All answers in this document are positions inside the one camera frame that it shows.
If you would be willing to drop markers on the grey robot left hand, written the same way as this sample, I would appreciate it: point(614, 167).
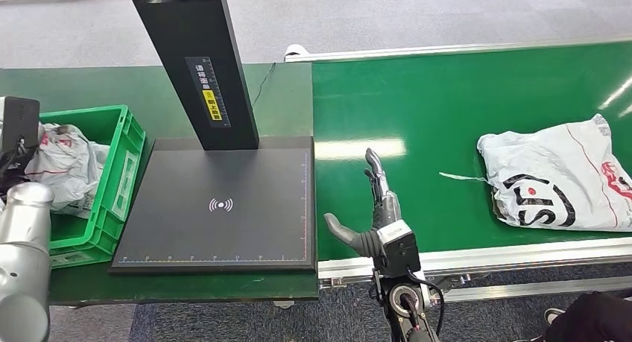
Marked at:
point(12, 164)

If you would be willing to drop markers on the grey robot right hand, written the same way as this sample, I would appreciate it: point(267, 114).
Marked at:
point(368, 243)

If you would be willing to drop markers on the white mailer bag red stripe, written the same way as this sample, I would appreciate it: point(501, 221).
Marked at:
point(69, 162)

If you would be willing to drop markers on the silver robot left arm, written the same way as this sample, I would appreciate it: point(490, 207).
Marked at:
point(24, 261)

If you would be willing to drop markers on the green conveyor belt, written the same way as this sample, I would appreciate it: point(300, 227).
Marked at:
point(419, 98)

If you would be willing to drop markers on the aluminium conveyor support beam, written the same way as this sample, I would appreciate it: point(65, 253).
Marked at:
point(518, 289)

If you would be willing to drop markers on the black inbound scanner machine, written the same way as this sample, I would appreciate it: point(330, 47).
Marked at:
point(207, 206)

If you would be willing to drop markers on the green plastic crate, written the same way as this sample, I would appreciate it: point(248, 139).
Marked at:
point(123, 182)

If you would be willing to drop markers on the white mailer bag black print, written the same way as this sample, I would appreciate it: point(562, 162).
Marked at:
point(558, 177)

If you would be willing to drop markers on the person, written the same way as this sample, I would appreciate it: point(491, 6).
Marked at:
point(592, 320)

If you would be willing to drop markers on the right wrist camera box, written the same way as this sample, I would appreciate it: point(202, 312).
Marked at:
point(402, 251)

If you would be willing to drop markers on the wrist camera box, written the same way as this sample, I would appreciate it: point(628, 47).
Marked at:
point(402, 251)
point(19, 125)

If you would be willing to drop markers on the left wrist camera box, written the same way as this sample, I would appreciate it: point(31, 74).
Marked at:
point(19, 125)

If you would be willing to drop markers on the aluminium conveyor side rail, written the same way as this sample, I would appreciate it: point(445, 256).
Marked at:
point(518, 256)
point(444, 48)

